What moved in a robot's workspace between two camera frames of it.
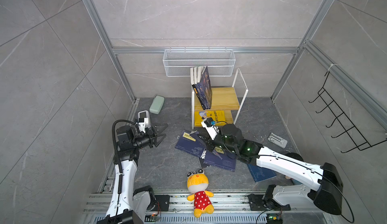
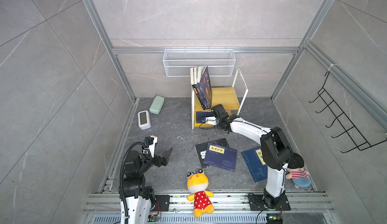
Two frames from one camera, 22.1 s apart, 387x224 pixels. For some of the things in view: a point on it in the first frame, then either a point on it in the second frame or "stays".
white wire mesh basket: (178, 62) stays
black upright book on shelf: (192, 81) stays
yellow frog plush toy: (198, 182) stays
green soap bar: (157, 104) stays
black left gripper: (151, 138) → (164, 159)
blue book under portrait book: (259, 173) stays
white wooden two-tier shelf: (223, 99) stays
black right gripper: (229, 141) → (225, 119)
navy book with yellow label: (192, 144) → (200, 115)
